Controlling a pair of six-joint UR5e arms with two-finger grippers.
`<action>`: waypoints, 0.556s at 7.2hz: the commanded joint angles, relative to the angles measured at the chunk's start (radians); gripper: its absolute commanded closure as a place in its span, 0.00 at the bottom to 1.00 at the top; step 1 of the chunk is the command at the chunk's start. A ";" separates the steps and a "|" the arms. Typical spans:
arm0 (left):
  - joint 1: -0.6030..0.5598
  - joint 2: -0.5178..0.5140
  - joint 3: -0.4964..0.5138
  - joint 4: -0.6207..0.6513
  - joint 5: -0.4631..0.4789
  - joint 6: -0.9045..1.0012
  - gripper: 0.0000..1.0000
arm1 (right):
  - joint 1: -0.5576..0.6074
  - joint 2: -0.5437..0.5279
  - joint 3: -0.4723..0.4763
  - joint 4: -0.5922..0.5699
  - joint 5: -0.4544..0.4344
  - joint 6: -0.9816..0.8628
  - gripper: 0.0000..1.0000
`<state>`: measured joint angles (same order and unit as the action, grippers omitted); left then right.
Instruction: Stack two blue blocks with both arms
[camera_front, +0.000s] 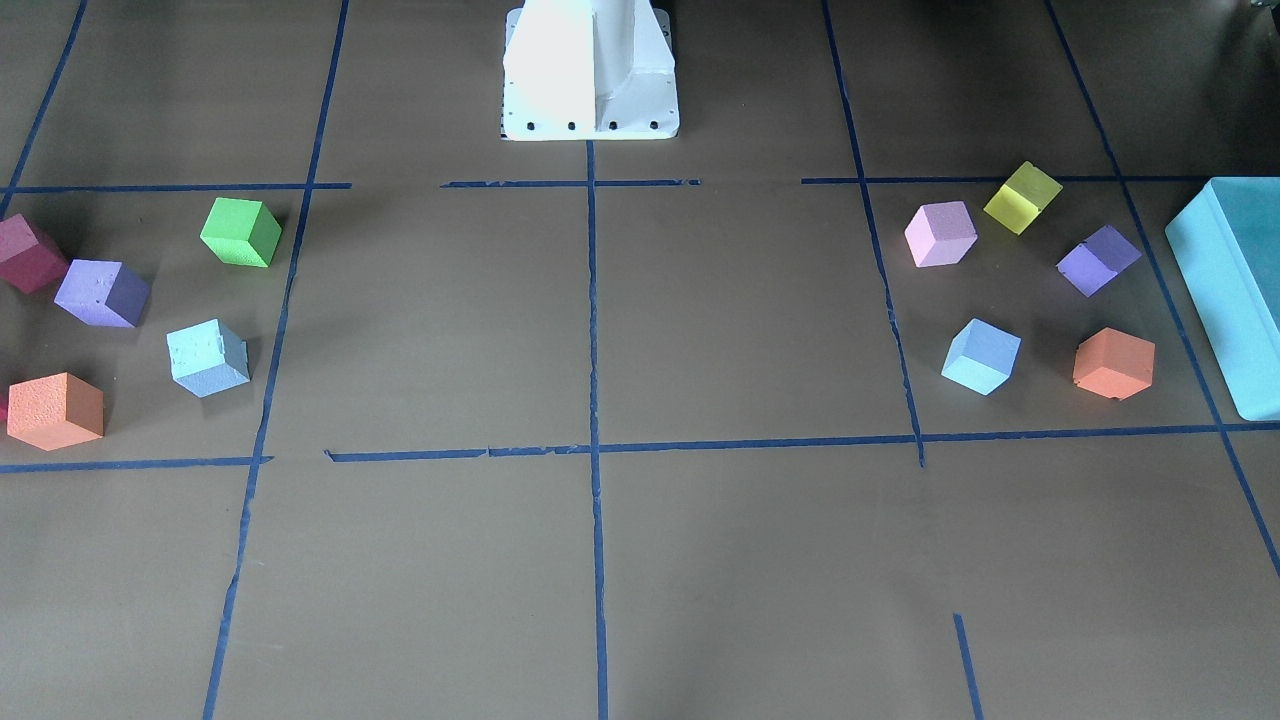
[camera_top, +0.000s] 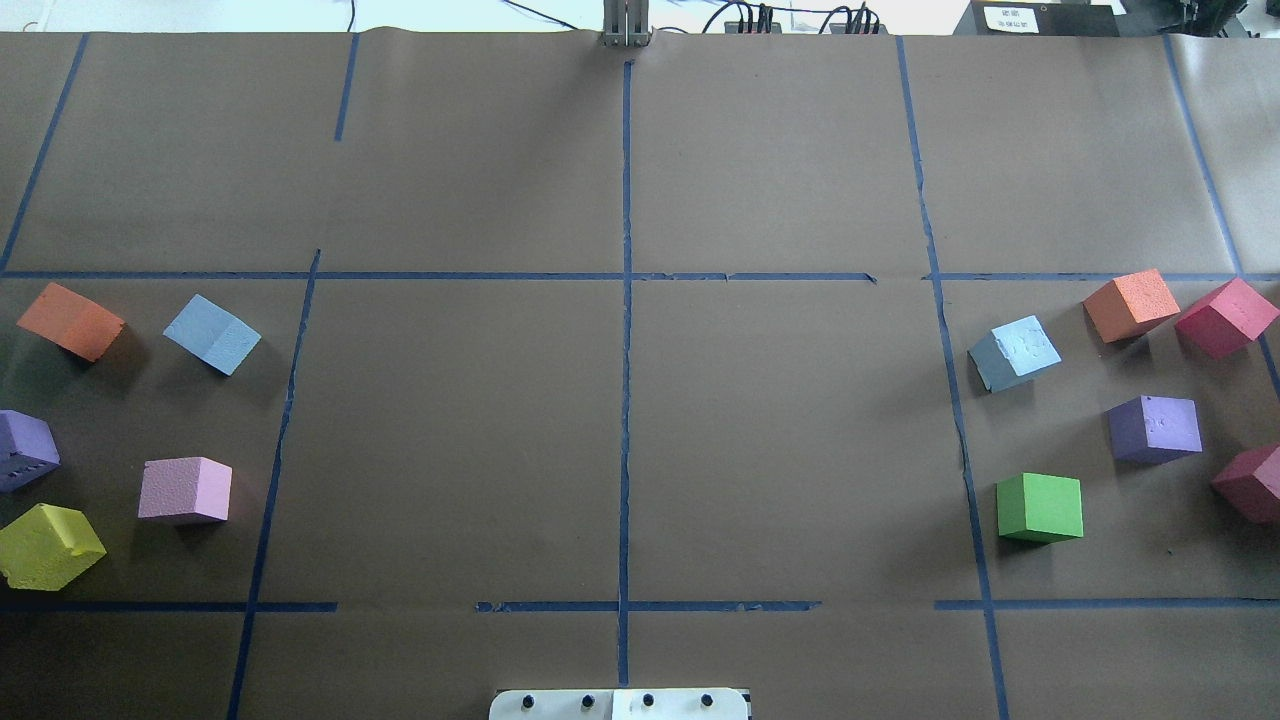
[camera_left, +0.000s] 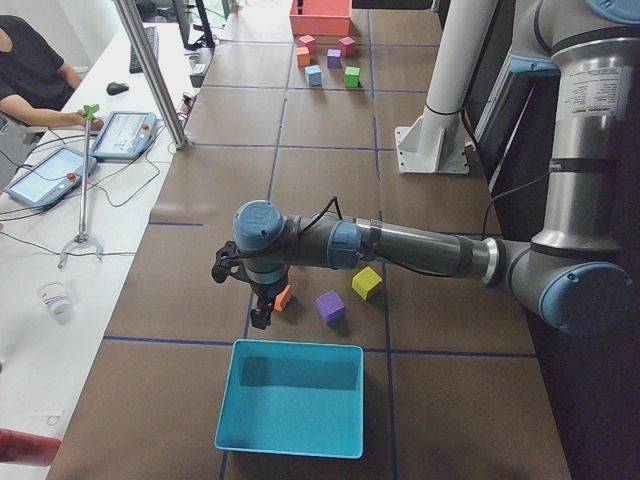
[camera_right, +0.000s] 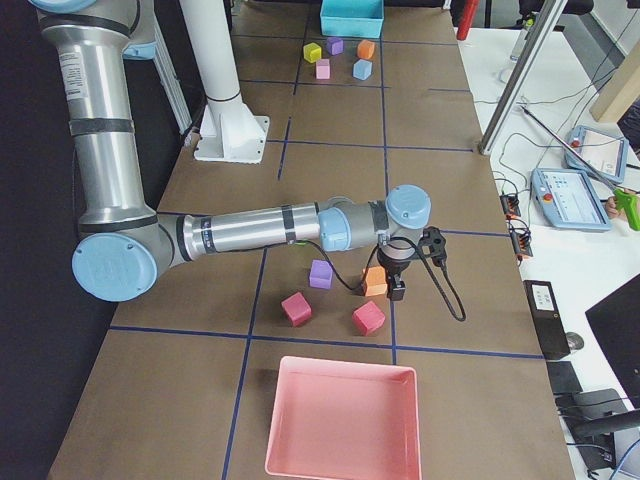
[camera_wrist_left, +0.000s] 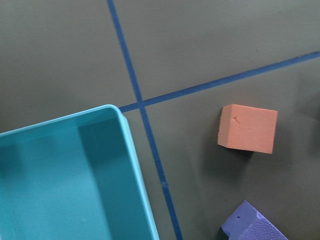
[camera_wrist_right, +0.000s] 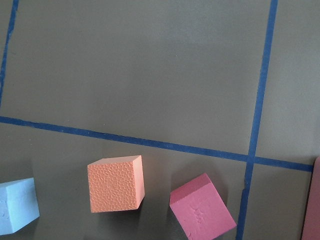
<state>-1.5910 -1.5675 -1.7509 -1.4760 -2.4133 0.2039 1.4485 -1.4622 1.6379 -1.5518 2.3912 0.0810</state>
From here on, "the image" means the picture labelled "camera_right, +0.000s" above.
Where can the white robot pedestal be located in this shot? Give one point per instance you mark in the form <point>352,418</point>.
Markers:
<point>229,131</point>

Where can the black monitor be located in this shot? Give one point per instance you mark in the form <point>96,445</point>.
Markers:
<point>614,322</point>

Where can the orange black connector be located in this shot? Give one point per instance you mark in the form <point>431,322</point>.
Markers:
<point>510,205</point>
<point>520,235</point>

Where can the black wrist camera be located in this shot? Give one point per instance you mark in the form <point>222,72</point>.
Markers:
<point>433,240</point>

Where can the black power box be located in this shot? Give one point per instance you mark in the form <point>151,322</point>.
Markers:
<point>546,319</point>

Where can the purple foam block left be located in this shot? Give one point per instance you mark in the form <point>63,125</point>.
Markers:
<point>334,45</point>

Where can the orange black connector far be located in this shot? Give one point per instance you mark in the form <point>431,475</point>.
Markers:
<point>510,205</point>

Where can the purple foam block right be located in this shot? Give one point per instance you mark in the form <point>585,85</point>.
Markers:
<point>321,274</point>

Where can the orange foam block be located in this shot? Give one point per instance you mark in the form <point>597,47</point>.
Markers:
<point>366,49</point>
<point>374,282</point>

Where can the teal plastic bin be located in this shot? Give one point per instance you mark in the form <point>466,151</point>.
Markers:
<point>352,18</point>

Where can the yellow foam block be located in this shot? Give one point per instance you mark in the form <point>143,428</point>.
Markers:
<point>312,52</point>

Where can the green grabber tool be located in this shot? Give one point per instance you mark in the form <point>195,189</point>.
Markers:
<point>624,201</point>

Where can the teach pendant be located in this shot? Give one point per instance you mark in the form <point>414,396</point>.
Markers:
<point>607,153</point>
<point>568,200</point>

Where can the red cylinder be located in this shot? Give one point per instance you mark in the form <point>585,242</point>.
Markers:
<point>466,19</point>

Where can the pink plastic tray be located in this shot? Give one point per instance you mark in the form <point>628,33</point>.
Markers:
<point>344,420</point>

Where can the orange foam block left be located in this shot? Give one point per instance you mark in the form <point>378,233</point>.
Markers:
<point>366,49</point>

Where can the pink red foam block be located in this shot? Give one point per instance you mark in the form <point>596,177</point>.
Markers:
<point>368,318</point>

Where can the light blue block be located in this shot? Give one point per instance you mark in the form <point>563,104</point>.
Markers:
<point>362,69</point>

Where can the purple foam block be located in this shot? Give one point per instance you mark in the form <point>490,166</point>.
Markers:
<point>334,45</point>
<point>321,274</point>

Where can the dark red foam block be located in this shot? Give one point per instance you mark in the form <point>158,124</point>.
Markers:
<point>297,309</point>

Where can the near teach pendant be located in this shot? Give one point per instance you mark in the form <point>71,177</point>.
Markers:
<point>568,200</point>

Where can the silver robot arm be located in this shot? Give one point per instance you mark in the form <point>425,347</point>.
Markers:
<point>125,245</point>

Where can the orange black connector near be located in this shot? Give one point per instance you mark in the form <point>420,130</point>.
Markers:
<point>520,235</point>

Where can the orange foam block right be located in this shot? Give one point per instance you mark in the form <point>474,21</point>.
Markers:
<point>374,282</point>

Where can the aluminium frame post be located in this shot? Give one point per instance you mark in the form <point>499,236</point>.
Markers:
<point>544,25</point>

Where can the far teach pendant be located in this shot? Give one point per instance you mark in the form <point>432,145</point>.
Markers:
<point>607,153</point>

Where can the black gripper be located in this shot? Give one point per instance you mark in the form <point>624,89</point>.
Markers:
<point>391,268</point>

